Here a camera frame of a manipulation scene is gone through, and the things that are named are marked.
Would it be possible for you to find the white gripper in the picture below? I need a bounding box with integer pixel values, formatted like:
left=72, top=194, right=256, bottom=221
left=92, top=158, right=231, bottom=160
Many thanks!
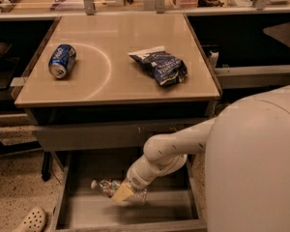
left=112, top=164, right=159, bottom=203

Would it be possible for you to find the clear plastic water bottle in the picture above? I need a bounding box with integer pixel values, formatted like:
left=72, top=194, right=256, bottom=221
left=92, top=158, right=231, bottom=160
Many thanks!
left=90, top=179, right=147, bottom=205

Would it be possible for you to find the dark blue chip bag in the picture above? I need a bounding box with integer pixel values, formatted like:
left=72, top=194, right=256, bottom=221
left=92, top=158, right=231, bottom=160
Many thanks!
left=129, top=45, right=188, bottom=87

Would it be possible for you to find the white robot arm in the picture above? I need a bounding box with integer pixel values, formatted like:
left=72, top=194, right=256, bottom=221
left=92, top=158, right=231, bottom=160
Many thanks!
left=112, top=85, right=290, bottom=232

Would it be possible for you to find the open grey middle drawer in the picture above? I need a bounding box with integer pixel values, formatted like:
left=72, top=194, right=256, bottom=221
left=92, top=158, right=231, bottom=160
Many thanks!
left=51, top=147, right=207, bottom=232

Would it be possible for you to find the closed grey top drawer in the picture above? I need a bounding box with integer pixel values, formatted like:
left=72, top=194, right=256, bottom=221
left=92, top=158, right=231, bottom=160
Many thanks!
left=34, top=118, right=204, bottom=152

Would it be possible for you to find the grey drawer cabinet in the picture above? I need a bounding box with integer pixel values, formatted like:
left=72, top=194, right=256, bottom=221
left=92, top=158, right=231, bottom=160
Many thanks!
left=11, top=13, right=222, bottom=186

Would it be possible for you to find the white perforated clog shoe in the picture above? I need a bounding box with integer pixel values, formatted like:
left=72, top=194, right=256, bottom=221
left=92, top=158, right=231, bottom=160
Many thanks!
left=12, top=207, right=47, bottom=232

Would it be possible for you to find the blue soda can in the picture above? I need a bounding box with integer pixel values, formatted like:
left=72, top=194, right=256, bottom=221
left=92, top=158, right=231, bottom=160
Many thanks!
left=48, top=44, right=76, bottom=79

